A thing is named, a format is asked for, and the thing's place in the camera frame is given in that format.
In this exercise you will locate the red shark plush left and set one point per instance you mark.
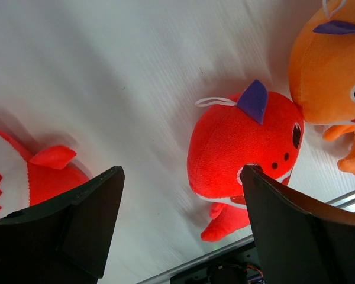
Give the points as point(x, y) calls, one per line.
point(28, 179)

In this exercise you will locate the red shark plush centre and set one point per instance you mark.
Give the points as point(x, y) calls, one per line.
point(255, 127)

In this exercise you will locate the orange shark plush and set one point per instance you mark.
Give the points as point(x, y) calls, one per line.
point(322, 73)

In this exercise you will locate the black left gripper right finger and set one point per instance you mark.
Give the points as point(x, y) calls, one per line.
point(298, 238)

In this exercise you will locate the aluminium mounting rail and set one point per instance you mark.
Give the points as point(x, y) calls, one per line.
point(346, 201)

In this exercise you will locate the red shark plush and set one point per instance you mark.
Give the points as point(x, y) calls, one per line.
point(28, 179)
point(255, 127)

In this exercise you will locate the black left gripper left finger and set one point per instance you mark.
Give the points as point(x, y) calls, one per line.
point(65, 239)

